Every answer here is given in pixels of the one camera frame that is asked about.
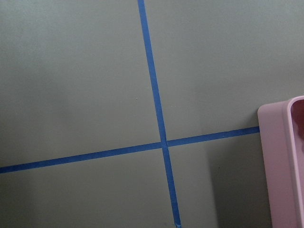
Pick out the pink plastic bin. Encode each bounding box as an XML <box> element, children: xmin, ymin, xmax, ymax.
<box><xmin>257</xmin><ymin>96</ymin><xmax>304</xmax><ymax>228</ymax></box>

